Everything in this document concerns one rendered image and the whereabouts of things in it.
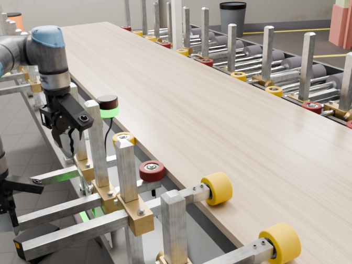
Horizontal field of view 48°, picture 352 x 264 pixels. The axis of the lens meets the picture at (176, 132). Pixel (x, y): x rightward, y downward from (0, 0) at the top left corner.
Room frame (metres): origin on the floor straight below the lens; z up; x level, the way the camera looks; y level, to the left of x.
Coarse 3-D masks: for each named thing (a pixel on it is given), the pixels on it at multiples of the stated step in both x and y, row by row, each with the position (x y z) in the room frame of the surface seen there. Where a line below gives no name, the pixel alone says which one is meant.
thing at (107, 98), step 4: (100, 96) 1.08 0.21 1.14; (104, 96) 1.08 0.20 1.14; (108, 96) 1.08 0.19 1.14; (112, 96) 1.08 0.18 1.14; (100, 100) 1.05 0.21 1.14; (104, 100) 1.05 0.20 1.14; (108, 100) 1.05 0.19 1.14; (112, 100) 1.05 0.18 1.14; (112, 120) 1.07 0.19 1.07; (108, 132) 1.06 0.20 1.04; (104, 144) 1.06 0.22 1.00
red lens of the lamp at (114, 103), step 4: (116, 96) 1.08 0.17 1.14; (116, 100) 1.05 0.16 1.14; (100, 104) 1.04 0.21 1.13; (104, 104) 1.04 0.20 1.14; (108, 104) 1.04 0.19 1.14; (112, 104) 1.04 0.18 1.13; (116, 104) 1.05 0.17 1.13; (100, 108) 1.04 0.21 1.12; (104, 108) 1.04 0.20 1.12; (108, 108) 1.04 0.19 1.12; (112, 108) 1.04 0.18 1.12
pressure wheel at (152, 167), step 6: (144, 162) 1.10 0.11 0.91; (150, 162) 1.10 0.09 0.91; (156, 162) 1.10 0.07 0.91; (144, 168) 1.07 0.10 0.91; (150, 168) 1.07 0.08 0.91; (156, 168) 1.07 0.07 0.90; (162, 168) 1.06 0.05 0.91; (144, 174) 1.04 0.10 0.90; (150, 174) 1.04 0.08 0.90; (156, 174) 1.04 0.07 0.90; (162, 174) 1.06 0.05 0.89; (144, 180) 1.04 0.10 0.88; (150, 180) 1.04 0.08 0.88; (156, 180) 1.04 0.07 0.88
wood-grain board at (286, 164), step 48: (96, 48) 2.72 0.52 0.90; (144, 48) 2.67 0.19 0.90; (96, 96) 1.75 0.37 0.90; (144, 96) 1.73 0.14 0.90; (192, 96) 1.70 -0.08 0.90; (240, 96) 1.68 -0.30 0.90; (144, 144) 1.24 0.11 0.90; (192, 144) 1.23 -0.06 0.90; (240, 144) 1.21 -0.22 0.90; (288, 144) 1.20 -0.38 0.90; (336, 144) 1.19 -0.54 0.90; (240, 192) 0.92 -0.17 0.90; (288, 192) 0.91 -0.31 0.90; (336, 192) 0.90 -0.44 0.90; (240, 240) 0.73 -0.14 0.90; (336, 240) 0.71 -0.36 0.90
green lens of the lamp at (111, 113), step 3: (117, 108) 1.05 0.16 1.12; (102, 111) 1.04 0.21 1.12; (105, 111) 1.04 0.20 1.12; (108, 111) 1.04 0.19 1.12; (111, 111) 1.04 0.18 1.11; (114, 111) 1.04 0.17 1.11; (117, 111) 1.05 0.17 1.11; (102, 114) 1.04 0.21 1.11; (105, 114) 1.04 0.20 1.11; (108, 114) 1.04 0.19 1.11; (111, 114) 1.04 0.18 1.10; (114, 114) 1.04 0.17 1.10; (117, 114) 1.05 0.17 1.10; (105, 117) 1.04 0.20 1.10; (108, 117) 1.04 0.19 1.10
